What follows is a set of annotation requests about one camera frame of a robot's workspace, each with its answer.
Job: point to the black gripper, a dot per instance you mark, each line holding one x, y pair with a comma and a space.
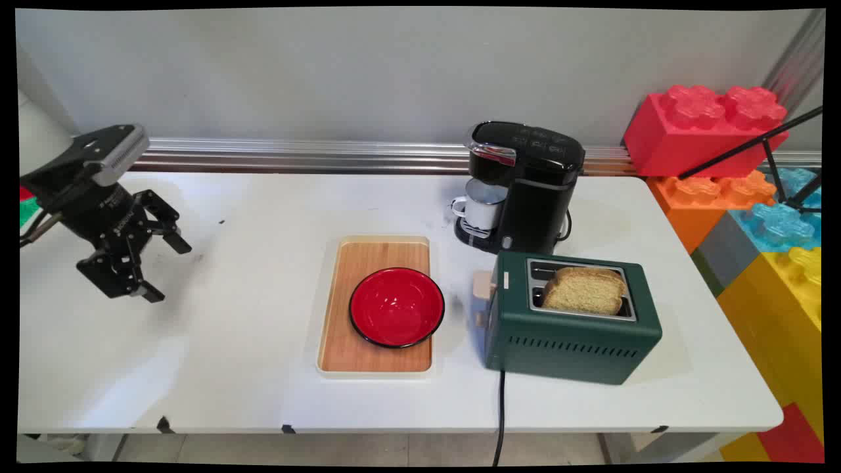
105, 217

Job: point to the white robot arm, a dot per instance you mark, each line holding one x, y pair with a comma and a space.
39, 131

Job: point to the green and red object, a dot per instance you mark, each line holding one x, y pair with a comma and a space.
27, 207

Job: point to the wooden tray with cream rim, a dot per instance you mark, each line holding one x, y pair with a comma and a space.
368, 361

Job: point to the red bowl with black rim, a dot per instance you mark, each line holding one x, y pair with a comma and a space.
396, 307

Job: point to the white enamel mug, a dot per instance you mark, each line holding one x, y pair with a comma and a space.
483, 207

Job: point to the black coffee machine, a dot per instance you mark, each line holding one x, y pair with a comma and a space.
535, 190

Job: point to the green two-slot toaster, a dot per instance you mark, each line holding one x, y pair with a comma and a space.
565, 348

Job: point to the brown bread slice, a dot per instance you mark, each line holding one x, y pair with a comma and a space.
585, 289

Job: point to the big orange toy block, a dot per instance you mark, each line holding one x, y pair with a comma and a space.
690, 203

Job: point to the big red toy block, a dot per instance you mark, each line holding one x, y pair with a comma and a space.
696, 135

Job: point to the big grey toy block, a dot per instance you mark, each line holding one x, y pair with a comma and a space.
726, 253

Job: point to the black tripod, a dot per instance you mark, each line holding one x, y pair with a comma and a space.
769, 154

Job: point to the big yellow toy block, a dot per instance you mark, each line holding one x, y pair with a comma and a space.
775, 322

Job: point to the big light blue toy block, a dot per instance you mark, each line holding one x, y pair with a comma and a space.
782, 223

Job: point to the small red toy block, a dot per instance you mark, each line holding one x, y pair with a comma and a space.
795, 440

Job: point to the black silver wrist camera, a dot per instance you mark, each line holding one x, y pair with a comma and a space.
108, 154

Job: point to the aluminium rail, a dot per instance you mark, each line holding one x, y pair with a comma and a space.
328, 156

